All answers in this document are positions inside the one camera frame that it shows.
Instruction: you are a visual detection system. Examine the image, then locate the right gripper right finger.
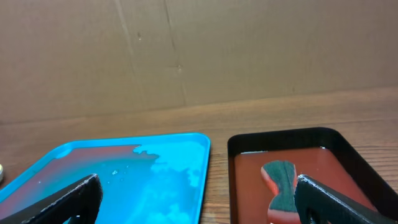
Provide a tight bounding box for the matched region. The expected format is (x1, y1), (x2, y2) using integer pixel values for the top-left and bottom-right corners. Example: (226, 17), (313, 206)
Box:
(294, 174), (397, 224)

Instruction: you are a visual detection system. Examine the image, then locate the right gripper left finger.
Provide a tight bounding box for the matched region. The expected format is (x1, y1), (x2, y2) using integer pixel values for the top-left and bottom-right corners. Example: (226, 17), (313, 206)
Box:
(1, 174), (103, 224)

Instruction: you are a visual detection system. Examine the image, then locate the red and black sponge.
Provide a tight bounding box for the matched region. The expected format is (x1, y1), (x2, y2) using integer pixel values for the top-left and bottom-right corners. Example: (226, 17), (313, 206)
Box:
(261, 161), (301, 224)

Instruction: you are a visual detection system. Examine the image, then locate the green plate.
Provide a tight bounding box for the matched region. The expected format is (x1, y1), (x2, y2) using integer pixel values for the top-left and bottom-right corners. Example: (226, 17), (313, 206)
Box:
(0, 164), (4, 182)

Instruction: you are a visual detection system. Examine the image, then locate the black tray with red liquid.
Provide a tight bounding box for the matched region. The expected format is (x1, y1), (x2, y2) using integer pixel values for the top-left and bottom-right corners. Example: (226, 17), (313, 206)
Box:
(228, 128), (397, 223)

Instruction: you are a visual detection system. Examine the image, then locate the teal plastic tray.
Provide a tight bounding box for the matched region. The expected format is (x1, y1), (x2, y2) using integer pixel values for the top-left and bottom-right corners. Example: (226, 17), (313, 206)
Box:
(1, 133), (211, 223)

